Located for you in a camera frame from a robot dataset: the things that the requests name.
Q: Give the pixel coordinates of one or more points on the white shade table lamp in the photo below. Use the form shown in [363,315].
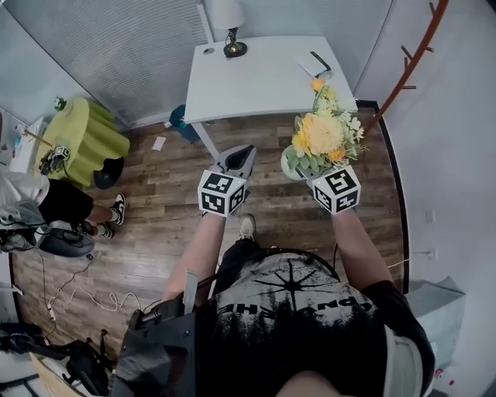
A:
[228,15]

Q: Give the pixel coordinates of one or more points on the white table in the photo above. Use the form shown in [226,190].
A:
[255,81]

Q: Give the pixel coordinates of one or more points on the person's black printed shirt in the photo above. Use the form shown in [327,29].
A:
[294,329]

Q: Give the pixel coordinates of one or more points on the person's beige shoe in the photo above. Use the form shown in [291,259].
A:
[246,226]

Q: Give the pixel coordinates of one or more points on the yellow flowers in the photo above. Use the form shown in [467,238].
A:
[319,133]

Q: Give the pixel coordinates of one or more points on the green cloth round side table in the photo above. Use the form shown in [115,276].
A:
[87,135]

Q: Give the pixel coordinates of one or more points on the person's right forearm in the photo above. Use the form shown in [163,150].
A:
[358,252]

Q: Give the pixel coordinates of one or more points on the spare hand-held gripper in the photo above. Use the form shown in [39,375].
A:
[58,155]

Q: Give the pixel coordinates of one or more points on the grey office chair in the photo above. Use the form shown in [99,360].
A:
[66,242]

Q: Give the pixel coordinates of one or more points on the white window blinds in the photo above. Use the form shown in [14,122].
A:
[116,50]

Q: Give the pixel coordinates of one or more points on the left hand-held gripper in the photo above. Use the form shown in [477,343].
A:
[222,192]

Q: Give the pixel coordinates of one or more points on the white paper scrap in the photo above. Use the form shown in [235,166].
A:
[159,143]

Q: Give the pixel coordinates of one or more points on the white shelf unit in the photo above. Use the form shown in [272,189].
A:
[19,143]

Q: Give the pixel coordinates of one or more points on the grey storage box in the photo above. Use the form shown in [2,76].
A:
[439,314]

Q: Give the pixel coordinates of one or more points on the person's black shorts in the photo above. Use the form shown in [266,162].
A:
[238,263]

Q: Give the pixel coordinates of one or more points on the black equipment pile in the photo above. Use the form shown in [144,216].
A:
[77,364]

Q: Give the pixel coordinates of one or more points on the brown wooden coat rack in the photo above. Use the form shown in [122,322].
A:
[416,54]

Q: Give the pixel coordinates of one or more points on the small white flower pot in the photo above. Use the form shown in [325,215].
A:
[60,103]

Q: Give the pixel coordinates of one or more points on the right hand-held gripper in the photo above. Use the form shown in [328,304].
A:
[337,190]

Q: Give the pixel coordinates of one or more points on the white wall socket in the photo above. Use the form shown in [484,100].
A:
[431,254]

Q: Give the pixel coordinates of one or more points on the white power strip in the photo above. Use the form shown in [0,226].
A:
[51,312]

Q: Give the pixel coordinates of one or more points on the dark teal waste bin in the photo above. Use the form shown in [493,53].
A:
[184,126]

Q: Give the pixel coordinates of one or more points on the person's left forearm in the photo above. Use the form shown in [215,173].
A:
[197,256]

